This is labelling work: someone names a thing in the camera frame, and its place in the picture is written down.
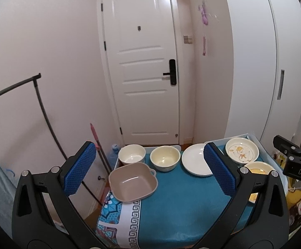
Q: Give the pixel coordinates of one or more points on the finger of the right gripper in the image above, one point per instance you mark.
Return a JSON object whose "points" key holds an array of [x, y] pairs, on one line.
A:
{"points": [[286, 147]]}

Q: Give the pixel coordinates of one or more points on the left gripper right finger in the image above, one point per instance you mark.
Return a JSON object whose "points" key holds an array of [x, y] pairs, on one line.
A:
{"points": [[256, 215]]}

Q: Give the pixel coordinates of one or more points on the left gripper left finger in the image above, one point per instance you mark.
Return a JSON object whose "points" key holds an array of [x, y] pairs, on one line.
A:
{"points": [[43, 215]]}

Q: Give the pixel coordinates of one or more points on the yellow cream plate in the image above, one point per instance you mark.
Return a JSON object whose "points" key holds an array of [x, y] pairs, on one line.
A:
{"points": [[258, 167]]}

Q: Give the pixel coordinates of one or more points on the cream duck plate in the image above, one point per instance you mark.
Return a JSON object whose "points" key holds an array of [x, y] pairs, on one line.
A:
{"points": [[242, 150]]}

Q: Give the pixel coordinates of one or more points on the large white plate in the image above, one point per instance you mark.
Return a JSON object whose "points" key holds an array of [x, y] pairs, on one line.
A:
{"points": [[194, 162]]}

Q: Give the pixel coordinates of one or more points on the pink square handled bowl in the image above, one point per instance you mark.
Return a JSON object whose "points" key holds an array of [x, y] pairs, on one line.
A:
{"points": [[133, 182]]}

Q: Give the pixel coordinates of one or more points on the cream duck bowl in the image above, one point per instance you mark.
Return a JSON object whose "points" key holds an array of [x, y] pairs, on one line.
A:
{"points": [[165, 158]]}

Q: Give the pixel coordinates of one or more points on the white bowl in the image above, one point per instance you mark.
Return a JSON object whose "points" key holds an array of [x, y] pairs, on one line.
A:
{"points": [[131, 154]]}

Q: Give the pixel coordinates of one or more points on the white wardrobe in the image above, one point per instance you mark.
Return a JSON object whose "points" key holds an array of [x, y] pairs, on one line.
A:
{"points": [[266, 94]]}

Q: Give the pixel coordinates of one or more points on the teal patterned tablecloth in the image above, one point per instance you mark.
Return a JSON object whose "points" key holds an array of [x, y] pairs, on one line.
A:
{"points": [[171, 220]]}

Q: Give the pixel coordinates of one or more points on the white table edge guard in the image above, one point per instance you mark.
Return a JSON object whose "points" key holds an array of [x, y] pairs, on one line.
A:
{"points": [[186, 170]]}

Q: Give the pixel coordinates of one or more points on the blue water jug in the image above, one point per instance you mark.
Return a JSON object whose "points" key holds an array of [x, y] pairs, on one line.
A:
{"points": [[113, 156]]}

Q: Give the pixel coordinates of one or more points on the black clothes rack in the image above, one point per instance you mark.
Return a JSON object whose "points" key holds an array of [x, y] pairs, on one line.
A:
{"points": [[37, 127]]}

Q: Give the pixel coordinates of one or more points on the white door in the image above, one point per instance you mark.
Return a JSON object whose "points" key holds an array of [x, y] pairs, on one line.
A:
{"points": [[140, 41]]}

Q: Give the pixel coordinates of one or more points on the pink handled mop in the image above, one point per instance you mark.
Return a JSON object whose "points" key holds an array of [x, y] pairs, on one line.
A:
{"points": [[100, 150]]}

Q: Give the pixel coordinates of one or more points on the black door handle lock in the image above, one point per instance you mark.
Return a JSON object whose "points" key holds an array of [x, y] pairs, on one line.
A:
{"points": [[172, 74]]}

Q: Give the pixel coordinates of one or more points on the purple wall decoration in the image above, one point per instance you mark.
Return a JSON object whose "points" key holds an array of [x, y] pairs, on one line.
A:
{"points": [[204, 20]]}

